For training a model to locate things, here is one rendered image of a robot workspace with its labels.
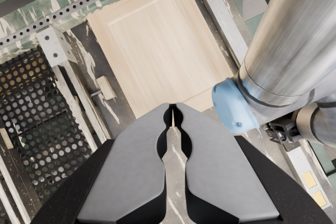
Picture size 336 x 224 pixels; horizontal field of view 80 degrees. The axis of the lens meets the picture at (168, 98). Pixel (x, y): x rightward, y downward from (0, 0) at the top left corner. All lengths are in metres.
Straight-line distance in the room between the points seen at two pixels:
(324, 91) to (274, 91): 0.12
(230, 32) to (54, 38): 0.59
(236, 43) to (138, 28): 0.34
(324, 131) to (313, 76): 0.21
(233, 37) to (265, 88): 0.54
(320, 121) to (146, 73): 0.52
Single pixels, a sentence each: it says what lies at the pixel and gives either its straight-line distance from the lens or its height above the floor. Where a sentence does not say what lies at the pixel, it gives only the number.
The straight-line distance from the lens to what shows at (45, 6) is 0.87.
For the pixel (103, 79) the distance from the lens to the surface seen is 0.74.
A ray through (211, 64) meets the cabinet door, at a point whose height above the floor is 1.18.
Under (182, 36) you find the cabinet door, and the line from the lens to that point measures 0.75.
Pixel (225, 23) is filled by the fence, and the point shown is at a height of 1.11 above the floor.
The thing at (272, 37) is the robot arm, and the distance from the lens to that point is 0.18.
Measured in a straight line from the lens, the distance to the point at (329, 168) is 1.00.
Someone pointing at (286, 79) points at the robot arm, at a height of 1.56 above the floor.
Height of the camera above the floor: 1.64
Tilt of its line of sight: 38 degrees down
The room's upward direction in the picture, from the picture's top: 153 degrees clockwise
